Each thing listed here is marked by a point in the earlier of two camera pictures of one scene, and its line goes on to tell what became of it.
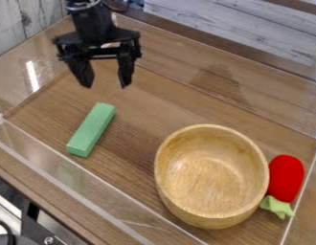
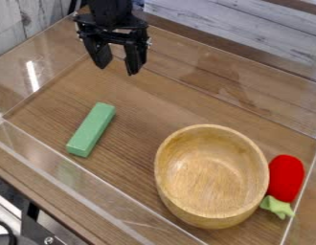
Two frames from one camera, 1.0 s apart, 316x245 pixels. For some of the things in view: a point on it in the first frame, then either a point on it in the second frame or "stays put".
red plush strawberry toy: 286,183 stays put
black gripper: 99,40 to 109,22
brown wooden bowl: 211,175 stays put
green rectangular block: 92,129 stays put
